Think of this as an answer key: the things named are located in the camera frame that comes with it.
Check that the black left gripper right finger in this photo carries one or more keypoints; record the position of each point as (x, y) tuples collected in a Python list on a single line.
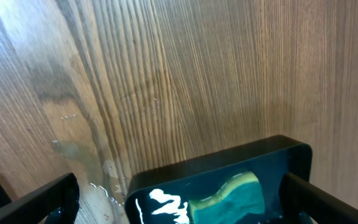
[(302, 202)]

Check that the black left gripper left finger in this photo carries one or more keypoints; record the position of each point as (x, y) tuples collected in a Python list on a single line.
[(55, 202)]

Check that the green and yellow sponge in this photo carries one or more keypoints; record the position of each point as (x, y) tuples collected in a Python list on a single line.
[(238, 197)]

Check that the small black water tray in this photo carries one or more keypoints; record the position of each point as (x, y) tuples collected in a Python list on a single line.
[(197, 178)]

